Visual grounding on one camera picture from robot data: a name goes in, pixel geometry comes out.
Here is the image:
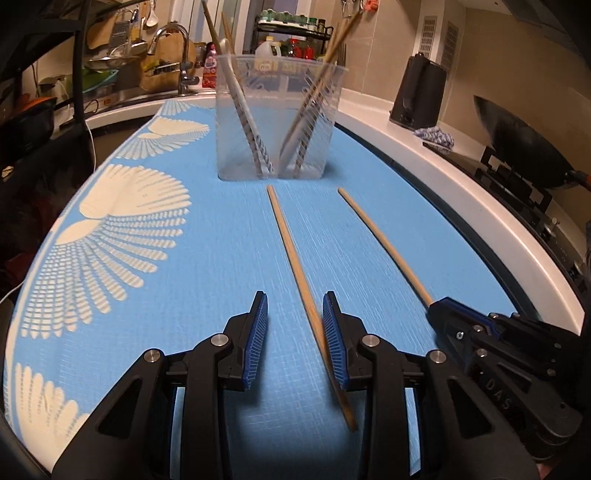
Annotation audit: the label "chrome kitchen faucet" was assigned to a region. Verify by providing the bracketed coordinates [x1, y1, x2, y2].
[139, 22, 199, 96]

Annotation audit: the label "hanging kitchen tools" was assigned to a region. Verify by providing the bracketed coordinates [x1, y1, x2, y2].
[341, 0, 380, 17]

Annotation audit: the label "right human hand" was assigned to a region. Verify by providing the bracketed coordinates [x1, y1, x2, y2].
[537, 461, 557, 480]

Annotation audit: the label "blue patterned table mat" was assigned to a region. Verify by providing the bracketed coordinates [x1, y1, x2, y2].
[4, 104, 514, 479]

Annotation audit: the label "black gas stove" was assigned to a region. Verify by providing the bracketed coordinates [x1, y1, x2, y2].
[423, 141, 590, 299]

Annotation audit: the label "blue white dish cloth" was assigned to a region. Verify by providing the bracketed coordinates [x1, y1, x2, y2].
[414, 126, 455, 150]

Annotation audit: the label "black wok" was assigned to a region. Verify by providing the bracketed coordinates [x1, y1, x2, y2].
[473, 95, 590, 191]

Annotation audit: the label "black electric kettle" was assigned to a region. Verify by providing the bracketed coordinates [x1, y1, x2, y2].
[390, 53, 447, 130]

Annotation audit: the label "clear plastic utensil holder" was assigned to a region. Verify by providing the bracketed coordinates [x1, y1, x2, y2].
[215, 55, 348, 181]

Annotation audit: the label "pink dish soap bottle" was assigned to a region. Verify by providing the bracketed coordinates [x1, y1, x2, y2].
[202, 42, 217, 90]

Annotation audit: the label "black shelving rack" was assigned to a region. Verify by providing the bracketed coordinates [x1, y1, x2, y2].
[0, 0, 93, 153]

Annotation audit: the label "large cooking oil jug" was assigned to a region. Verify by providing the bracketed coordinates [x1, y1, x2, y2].
[254, 36, 281, 73]

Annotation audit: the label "wooden cutting board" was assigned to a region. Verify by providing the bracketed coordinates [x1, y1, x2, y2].
[139, 29, 199, 93]

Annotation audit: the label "black condiment rack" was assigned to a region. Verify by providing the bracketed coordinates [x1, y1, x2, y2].
[249, 18, 335, 59]

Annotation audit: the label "orange lidded pot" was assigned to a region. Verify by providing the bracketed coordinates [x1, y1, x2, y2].
[9, 97, 57, 136]

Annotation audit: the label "steel mixing bowl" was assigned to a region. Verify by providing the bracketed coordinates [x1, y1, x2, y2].
[84, 56, 137, 72]

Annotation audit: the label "white cable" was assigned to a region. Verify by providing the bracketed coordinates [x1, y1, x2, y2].
[82, 121, 98, 173]

